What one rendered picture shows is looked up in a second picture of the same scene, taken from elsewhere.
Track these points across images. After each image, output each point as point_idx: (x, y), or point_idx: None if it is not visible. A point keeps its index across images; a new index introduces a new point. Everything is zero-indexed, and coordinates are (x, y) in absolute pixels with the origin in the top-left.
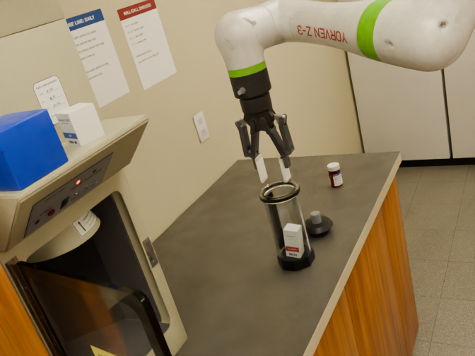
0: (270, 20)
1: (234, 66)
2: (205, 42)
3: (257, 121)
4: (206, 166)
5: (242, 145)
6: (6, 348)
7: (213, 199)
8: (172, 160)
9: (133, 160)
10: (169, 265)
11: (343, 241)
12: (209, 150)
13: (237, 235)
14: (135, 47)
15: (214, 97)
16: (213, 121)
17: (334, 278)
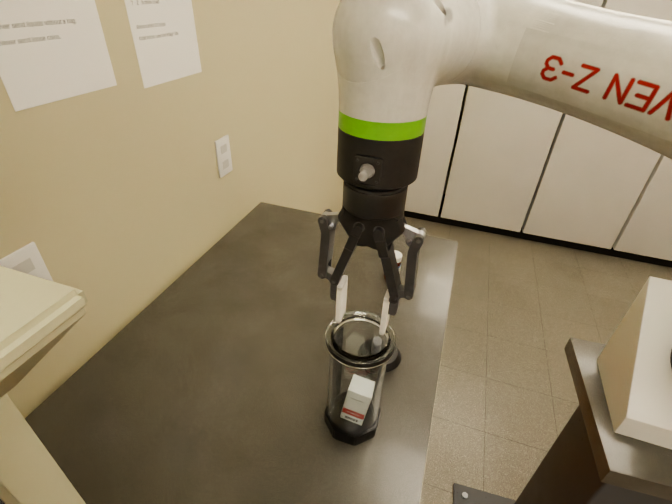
0: (475, 21)
1: (367, 112)
2: (247, 39)
3: (367, 229)
4: (221, 208)
5: (321, 258)
6: None
7: (227, 260)
8: (176, 200)
9: (109, 200)
10: (147, 384)
11: (416, 392)
12: (229, 188)
13: (259, 340)
14: (137, 9)
15: (246, 119)
16: (239, 150)
17: (415, 478)
